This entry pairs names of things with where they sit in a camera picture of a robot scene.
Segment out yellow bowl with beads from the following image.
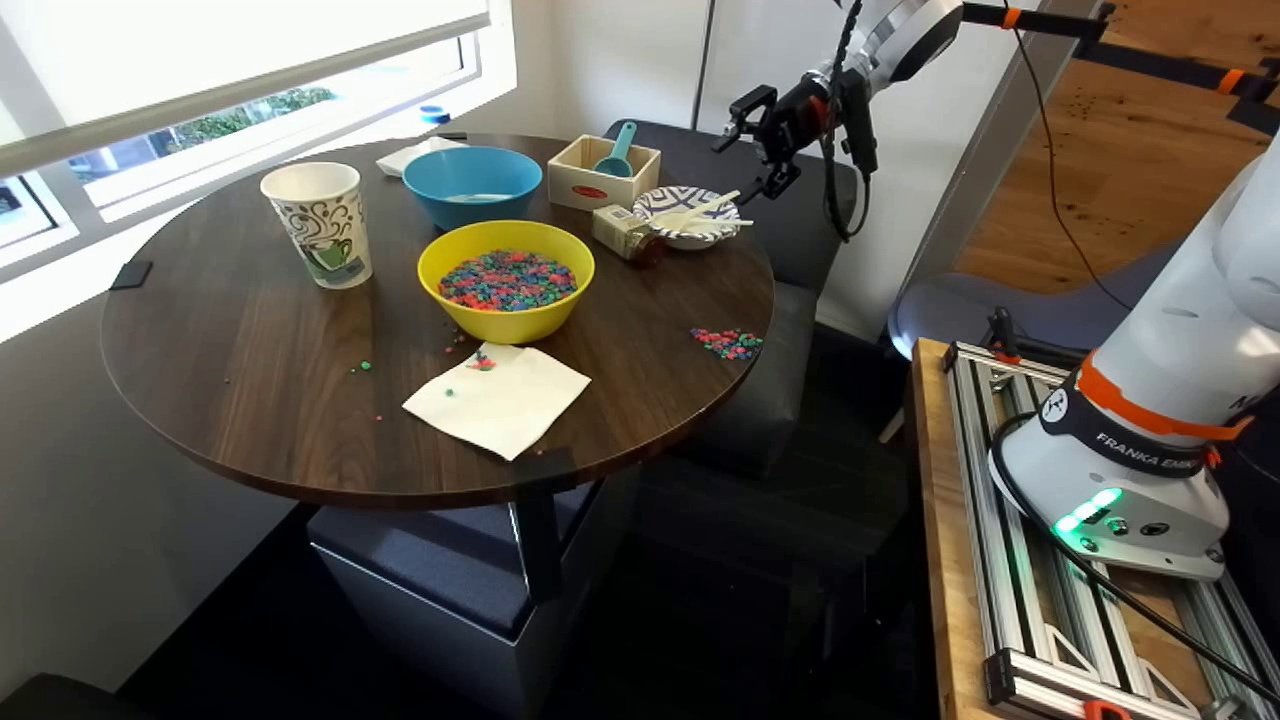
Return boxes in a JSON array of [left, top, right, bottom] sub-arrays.
[[415, 221, 597, 342]]

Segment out aluminium frame robot mount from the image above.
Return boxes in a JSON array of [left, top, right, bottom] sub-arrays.
[[911, 338, 1280, 720]]

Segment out white napkin near window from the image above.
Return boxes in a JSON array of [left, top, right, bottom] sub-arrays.
[[378, 135, 464, 178]]

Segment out white plastic spoon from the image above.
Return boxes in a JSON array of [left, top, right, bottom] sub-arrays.
[[657, 192, 740, 238]]

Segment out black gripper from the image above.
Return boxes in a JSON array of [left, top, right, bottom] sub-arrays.
[[721, 72, 867, 198]]

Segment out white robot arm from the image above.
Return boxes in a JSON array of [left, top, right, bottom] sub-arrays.
[[727, 0, 1280, 579]]

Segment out patterned small plate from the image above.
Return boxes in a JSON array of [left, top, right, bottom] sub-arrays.
[[633, 183, 744, 250]]

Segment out patterned paper cup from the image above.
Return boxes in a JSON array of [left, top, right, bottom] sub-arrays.
[[261, 161, 373, 293]]

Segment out round dark wooden table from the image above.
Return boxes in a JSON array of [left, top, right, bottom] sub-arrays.
[[102, 172, 772, 596]]

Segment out dark armchair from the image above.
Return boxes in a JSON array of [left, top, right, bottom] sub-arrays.
[[639, 121, 907, 565]]

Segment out blue bowl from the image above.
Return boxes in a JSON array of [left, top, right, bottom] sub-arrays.
[[401, 144, 545, 227]]

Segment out spilled colourful beads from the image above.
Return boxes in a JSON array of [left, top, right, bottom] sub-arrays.
[[693, 328, 766, 359]]

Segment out white napkin near front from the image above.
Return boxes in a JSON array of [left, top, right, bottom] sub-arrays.
[[405, 342, 590, 461]]

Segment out small wooden block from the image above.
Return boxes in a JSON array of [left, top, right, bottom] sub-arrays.
[[592, 204, 649, 259]]

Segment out teal scoop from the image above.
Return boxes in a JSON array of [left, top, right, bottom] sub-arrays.
[[597, 121, 636, 177]]

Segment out wooden box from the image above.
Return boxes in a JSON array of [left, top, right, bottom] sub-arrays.
[[550, 135, 660, 210]]

